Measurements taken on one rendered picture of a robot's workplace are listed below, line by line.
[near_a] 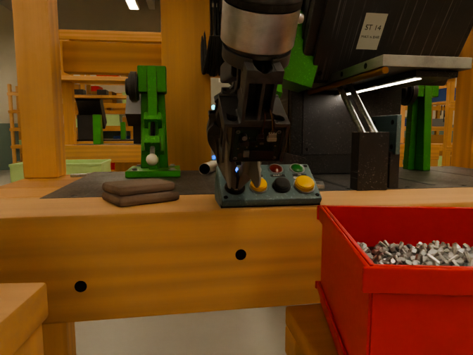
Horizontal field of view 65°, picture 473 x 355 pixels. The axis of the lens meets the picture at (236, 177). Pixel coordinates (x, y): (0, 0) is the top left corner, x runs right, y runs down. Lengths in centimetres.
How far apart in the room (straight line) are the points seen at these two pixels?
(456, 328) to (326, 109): 75
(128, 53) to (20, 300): 93
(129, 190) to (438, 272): 42
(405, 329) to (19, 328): 33
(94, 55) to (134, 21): 1002
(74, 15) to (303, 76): 1091
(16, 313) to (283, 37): 35
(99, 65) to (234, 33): 90
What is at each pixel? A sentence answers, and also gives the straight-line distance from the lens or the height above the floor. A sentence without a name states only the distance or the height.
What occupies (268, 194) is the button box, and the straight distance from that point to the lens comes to 54.
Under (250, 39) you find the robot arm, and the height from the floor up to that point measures 109.
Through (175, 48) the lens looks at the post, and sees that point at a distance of 114.
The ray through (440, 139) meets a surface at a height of 85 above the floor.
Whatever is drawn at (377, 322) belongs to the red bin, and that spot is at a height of 88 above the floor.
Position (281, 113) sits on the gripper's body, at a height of 103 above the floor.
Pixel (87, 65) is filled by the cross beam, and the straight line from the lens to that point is 124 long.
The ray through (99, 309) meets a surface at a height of 77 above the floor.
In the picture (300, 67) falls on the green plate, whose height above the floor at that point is 114.
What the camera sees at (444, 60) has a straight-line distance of 72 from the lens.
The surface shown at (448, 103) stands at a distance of 578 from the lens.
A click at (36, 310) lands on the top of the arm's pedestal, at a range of 44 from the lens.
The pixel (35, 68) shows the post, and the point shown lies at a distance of 118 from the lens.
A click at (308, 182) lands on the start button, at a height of 93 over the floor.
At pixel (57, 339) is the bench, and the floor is 40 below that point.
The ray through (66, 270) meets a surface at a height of 83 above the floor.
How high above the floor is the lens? 101
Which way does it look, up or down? 7 degrees down
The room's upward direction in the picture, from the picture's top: straight up
